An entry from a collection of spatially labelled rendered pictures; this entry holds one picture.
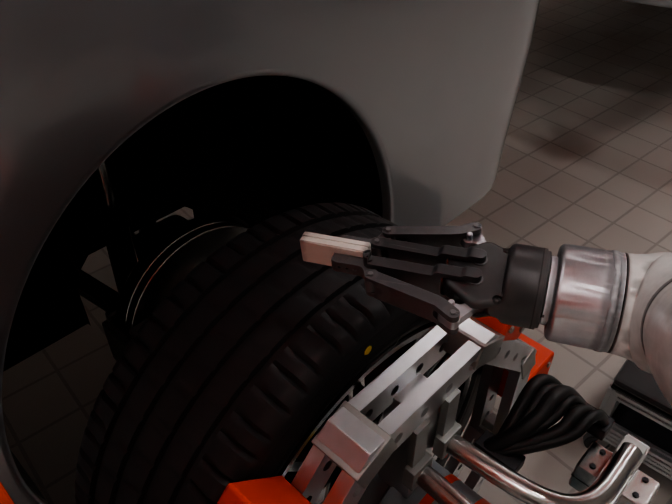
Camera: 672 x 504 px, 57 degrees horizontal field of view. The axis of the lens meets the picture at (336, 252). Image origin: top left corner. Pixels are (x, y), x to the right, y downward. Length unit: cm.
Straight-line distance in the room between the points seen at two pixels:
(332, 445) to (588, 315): 28
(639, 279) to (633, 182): 280
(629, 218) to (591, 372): 99
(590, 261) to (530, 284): 5
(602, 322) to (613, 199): 264
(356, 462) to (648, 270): 32
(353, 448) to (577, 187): 267
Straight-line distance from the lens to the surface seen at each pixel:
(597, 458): 90
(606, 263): 57
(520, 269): 56
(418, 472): 76
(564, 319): 56
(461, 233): 62
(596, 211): 307
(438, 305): 55
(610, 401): 191
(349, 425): 66
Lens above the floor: 166
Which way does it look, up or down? 40 degrees down
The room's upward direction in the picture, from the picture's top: straight up
